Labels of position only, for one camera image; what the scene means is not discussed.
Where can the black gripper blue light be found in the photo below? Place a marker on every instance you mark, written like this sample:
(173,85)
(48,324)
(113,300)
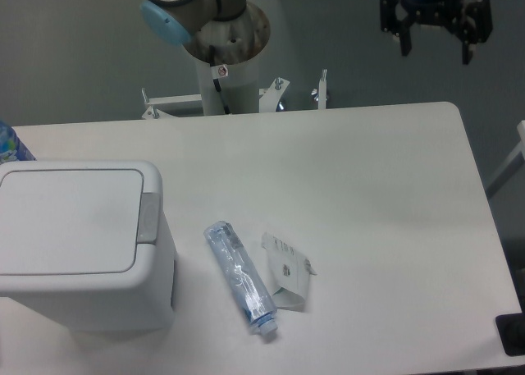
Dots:
(471,21)

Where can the white push-button trash can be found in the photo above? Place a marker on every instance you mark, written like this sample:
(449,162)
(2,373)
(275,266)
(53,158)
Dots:
(87,244)

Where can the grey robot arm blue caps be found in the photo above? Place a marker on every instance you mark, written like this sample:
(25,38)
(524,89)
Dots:
(178,21)

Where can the flattened white paper carton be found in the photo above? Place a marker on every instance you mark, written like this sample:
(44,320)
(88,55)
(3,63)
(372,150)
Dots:
(289,273)

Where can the black clamp at table edge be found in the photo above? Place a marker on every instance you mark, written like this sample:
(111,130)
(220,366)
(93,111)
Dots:
(511,331)

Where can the crushed clear plastic bottle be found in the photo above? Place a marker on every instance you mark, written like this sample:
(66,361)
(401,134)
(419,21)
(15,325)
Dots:
(242,277)

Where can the blue patterned bottle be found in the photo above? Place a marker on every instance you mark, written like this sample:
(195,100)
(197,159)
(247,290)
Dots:
(12,148)

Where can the white frame at right edge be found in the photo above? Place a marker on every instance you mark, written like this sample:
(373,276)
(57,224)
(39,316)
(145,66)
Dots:
(509,166)

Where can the white metal base frame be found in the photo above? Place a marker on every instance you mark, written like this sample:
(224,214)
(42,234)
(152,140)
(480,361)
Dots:
(269,100)

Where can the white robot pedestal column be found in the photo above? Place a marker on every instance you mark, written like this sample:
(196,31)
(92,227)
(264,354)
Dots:
(226,57)

